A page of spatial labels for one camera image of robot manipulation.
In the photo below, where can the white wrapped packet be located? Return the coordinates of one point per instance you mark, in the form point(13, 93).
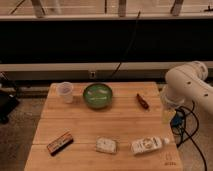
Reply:
point(106, 145)

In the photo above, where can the small red-brown object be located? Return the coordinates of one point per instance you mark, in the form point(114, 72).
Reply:
point(143, 103)

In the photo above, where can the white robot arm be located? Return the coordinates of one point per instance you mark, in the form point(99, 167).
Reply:
point(183, 82)

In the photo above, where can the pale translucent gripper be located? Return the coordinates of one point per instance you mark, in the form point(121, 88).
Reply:
point(167, 115)

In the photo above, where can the clear plastic measuring cup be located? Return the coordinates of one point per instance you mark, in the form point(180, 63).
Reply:
point(65, 91)

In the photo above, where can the white wall outlet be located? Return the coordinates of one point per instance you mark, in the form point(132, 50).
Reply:
point(92, 75)

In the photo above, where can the green ceramic bowl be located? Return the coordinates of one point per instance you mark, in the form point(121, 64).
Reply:
point(97, 95)

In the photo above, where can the white plastic bottle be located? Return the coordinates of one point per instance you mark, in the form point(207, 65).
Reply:
point(148, 144)

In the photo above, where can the black object at left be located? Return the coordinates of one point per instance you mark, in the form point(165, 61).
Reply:
point(8, 102)

